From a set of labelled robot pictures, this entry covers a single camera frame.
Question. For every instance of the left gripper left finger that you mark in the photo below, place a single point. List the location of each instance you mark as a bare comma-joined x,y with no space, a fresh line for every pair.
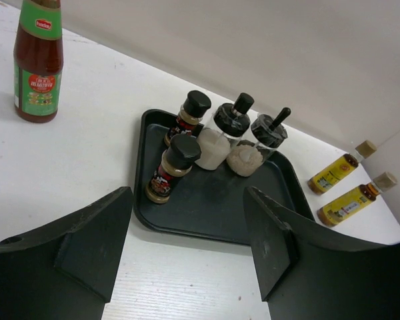
67,268

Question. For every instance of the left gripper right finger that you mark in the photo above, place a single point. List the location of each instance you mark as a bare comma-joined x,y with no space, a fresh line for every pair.
307,271

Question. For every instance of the white powder shaker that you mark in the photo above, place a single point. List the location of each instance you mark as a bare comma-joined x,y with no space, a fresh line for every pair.
263,138
223,131

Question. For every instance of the small spice jar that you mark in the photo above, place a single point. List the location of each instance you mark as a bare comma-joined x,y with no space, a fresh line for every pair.
190,115
176,161

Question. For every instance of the front yellow label bottle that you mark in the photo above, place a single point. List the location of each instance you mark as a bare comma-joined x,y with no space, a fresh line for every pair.
355,200

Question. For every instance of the yellow label bottle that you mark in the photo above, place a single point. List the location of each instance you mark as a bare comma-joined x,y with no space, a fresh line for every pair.
327,178
355,200

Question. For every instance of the rear yellow label bottle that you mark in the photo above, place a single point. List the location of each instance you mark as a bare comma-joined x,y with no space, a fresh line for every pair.
327,178

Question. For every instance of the black plastic tray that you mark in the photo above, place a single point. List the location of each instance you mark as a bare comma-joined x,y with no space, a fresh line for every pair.
208,204

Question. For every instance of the red chili sauce bottle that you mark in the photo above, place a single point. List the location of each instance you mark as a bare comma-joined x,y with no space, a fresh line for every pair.
38,61

